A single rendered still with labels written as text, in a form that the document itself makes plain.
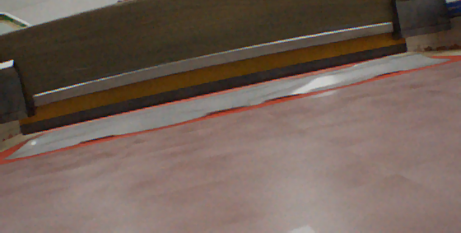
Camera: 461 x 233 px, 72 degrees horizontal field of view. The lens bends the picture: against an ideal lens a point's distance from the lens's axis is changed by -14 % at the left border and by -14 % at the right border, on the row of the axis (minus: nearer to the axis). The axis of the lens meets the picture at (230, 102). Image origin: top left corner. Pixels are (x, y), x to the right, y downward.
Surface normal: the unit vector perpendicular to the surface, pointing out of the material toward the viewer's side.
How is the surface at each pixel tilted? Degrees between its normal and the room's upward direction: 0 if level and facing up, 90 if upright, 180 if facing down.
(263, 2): 90
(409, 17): 90
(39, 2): 90
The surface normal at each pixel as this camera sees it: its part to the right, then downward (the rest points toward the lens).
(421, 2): 0.15, 0.09
